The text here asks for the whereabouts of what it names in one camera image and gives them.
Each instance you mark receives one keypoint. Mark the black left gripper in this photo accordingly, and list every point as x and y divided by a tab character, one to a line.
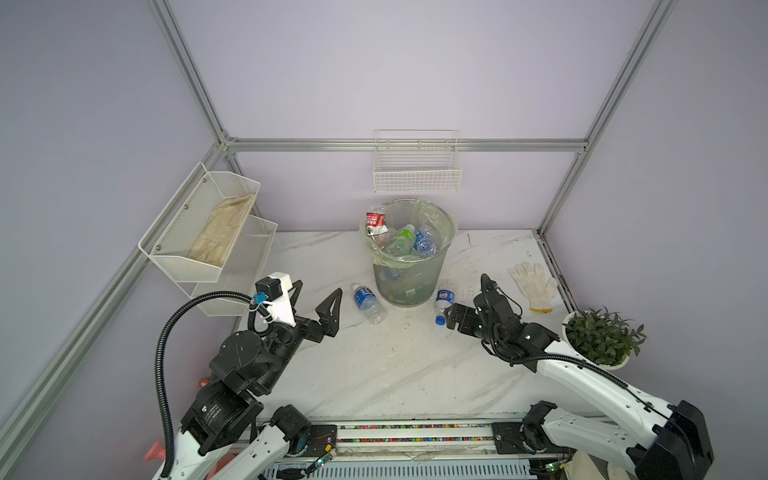
316	332

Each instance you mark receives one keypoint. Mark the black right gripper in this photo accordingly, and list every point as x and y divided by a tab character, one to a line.
464	312

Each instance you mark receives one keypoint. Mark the small bottle blue Pepsi label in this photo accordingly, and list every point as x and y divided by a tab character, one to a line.
444	300

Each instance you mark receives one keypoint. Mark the clear bottle blue label white cap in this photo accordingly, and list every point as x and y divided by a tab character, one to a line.
368	304

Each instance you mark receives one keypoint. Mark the clear bottle red white label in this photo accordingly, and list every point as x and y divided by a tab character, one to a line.
376	226

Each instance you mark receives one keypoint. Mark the clear bottle green label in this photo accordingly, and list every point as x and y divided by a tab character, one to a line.
402	242

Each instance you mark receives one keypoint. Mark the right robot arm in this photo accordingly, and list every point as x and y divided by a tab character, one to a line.
645	435

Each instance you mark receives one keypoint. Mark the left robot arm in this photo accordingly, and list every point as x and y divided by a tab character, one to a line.
219	436

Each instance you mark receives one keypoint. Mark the grey mesh waste bin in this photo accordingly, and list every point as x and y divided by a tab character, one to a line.
408	287

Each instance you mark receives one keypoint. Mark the green bin liner bag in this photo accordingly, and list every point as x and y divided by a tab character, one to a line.
418	212

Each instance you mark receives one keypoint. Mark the white cotton work glove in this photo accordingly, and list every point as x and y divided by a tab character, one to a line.
536	284

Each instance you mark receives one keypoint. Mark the beige glove in shelf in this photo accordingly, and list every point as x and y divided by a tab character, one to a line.
215	241

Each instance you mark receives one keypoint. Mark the potted green plant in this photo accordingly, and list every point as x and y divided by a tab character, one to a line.
603	337

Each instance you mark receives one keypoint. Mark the pink watering can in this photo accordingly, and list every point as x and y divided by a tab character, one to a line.
155	452

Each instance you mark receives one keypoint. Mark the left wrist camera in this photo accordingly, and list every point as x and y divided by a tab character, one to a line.
272	299

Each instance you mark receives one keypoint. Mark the white mesh wall shelf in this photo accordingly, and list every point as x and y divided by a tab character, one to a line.
167	242

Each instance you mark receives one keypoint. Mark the base rail with cable strip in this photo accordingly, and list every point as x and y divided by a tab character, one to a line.
421	449

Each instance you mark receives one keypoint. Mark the white wire wall basket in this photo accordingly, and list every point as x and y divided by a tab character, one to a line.
417	162

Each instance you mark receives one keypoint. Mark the aluminium frame post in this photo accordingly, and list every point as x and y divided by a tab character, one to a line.
181	53

